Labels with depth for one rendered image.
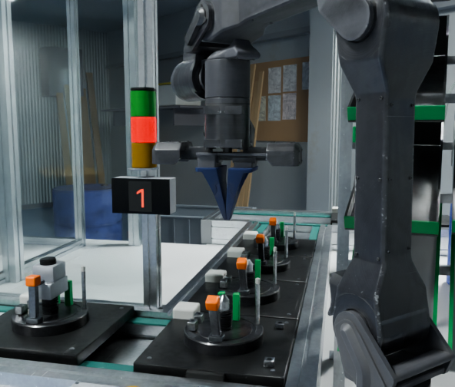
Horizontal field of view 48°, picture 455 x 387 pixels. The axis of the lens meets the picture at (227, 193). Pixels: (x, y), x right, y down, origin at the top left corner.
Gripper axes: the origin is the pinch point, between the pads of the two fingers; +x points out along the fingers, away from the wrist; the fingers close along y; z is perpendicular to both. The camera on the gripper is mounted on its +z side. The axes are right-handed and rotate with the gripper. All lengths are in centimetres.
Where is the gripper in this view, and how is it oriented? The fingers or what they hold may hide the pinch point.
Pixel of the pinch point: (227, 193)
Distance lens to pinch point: 66.6
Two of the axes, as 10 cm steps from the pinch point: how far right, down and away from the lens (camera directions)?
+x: 0.0, 9.9, 1.3
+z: 2.2, -1.2, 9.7
